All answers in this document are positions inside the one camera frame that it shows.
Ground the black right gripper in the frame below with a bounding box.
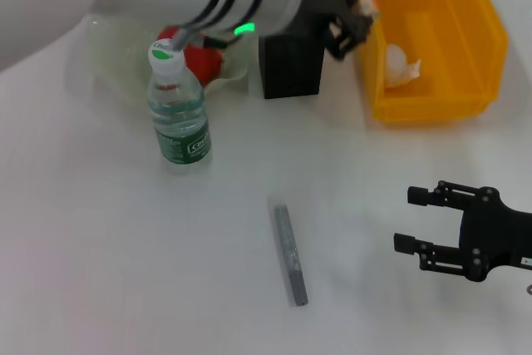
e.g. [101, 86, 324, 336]
[393, 180, 532, 284]

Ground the tan eraser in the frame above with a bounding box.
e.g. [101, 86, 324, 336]
[359, 0, 382, 20]

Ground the white paper ball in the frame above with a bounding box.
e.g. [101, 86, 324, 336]
[384, 42, 423, 90]

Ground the red-orange fruit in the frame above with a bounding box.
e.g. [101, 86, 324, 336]
[156, 26, 225, 86]

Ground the clear bottle with green label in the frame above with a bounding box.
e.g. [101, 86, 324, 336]
[147, 40, 214, 165]

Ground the black mesh pen holder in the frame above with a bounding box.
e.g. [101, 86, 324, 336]
[258, 17, 326, 101]

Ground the grey pen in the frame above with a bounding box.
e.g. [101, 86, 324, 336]
[268, 193, 309, 308]

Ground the green glass fruit plate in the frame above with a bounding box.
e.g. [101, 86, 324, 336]
[82, 17, 254, 107]

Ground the yellow plastic bin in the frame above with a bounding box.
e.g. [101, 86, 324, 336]
[351, 0, 510, 124]

